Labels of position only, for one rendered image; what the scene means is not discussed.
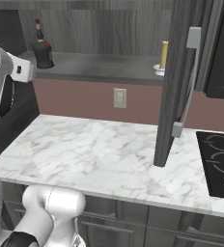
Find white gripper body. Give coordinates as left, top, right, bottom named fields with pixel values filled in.
left=27, top=60, right=35, bottom=83

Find dark liquor bottle red label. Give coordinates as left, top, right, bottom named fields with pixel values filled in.
left=32, top=18, right=56, bottom=70

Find dark wood cabinet door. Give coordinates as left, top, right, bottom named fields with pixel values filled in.
left=153, top=0, right=215, bottom=169
left=0, top=9, right=41, bottom=166

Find white candle dish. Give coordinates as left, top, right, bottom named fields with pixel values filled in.
left=153, top=63, right=166, bottom=77

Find dark grey base cupboard front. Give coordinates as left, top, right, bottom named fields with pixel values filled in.
left=144, top=206, right=224, bottom=247
left=76, top=195, right=151, bottom=247

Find black microwave oven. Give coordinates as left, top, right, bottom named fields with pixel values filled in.
left=204, top=0, right=224, bottom=100

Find black glass hob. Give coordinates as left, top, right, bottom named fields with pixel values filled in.
left=195, top=130, right=224, bottom=202

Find grey wood wall cabinet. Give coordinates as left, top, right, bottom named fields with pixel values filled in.
left=17, top=0, right=177, bottom=87

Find beige wall switch plate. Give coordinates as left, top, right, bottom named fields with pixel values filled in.
left=113, top=87, right=128, bottom=110

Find grey cabinet door handle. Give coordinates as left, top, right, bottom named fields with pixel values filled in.
left=172, top=26, right=203, bottom=139

